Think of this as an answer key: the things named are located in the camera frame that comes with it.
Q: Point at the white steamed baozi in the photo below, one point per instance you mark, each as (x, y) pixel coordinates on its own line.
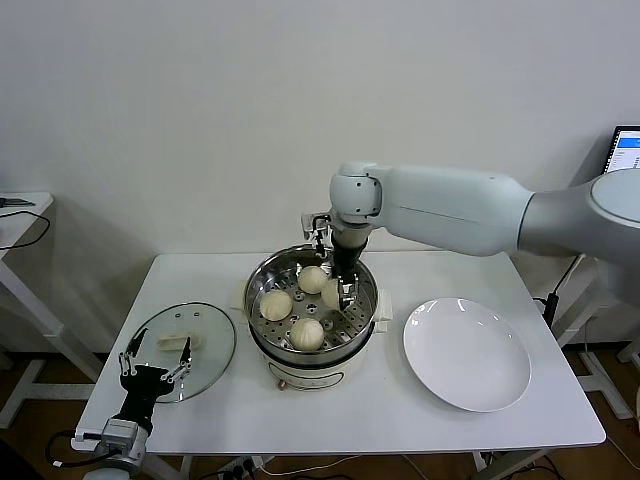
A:
(311, 280)
(330, 295)
(307, 334)
(276, 306)

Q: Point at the white side table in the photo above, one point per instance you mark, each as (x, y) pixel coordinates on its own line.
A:
(612, 286)
(20, 235)

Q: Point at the open grey laptop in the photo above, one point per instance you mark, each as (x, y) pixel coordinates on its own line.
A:
(627, 150)

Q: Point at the stainless steel steamer basket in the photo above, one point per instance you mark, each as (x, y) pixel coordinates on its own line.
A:
(360, 320)

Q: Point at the white round plate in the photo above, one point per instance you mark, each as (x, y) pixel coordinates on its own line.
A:
(465, 355)

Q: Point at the small dark tool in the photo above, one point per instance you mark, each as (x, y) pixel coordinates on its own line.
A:
(15, 201)

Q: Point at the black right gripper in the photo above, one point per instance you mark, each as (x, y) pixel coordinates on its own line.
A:
(346, 262)

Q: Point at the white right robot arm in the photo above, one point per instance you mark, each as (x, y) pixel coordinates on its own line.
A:
(450, 210)

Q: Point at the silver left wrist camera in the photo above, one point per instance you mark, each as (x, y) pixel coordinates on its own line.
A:
(119, 435)

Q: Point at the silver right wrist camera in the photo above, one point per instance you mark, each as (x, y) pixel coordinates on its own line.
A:
(315, 225)

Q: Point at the black power adapter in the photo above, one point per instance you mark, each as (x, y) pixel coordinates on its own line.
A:
(551, 306)

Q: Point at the white electric pot base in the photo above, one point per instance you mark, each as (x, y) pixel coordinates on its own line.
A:
(300, 372)

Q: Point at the round glass pot lid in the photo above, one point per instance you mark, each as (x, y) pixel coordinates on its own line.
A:
(215, 325)

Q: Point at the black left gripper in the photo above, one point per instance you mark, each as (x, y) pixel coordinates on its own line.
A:
(141, 395)

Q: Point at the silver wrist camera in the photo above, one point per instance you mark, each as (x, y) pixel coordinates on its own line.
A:
(315, 225)
(119, 435)

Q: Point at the white power strip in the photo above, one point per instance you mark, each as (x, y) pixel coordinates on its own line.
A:
(240, 467)

